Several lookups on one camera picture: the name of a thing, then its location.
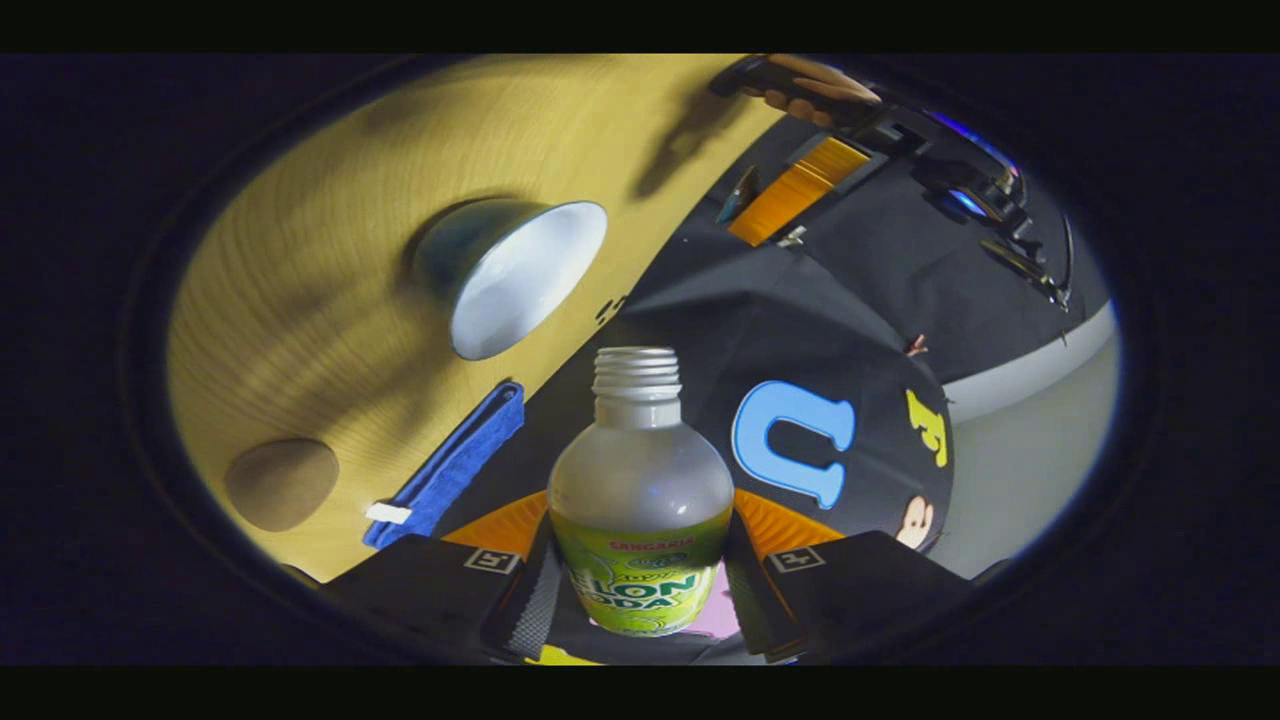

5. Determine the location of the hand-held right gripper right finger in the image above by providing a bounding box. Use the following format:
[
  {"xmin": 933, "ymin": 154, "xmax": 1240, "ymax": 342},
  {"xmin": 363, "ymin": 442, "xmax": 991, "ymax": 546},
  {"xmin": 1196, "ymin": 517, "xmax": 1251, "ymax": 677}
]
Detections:
[{"xmin": 722, "ymin": 488, "xmax": 976, "ymax": 663}]

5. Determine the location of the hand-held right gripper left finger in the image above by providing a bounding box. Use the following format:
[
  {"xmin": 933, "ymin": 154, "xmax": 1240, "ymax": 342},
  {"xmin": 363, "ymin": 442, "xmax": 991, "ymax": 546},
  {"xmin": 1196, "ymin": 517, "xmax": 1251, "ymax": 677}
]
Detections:
[{"xmin": 320, "ymin": 490, "xmax": 566, "ymax": 661}]

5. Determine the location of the silver green water bottle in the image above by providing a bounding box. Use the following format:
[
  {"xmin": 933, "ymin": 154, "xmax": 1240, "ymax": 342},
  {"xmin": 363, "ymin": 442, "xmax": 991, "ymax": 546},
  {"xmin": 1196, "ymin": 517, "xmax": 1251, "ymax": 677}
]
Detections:
[{"xmin": 547, "ymin": 346, "xmax": 736, "ymax": 638}]

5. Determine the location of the round brown coaster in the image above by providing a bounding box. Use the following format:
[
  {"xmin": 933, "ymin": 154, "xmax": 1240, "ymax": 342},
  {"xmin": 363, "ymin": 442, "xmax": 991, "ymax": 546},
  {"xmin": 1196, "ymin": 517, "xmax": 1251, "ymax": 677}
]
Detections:
[{"xmin": 224, "ymin": 438, "xmax": 341, "ymax": 533}]

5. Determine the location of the teal white teacup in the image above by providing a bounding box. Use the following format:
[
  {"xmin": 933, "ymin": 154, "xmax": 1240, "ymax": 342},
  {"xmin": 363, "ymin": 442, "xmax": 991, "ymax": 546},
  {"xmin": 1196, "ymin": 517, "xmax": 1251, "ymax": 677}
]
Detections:
[{"xmin": 412, "ymin": 198, "xmax": 609, "ymax": 361}]

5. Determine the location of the blue folded towel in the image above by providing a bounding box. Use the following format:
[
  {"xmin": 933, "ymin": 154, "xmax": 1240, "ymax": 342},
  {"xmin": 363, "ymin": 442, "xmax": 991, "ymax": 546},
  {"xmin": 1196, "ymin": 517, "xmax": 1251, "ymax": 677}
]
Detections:
[{"xmin": 362, "ymin": 381, "xmax": 526, "ymax": 550}]

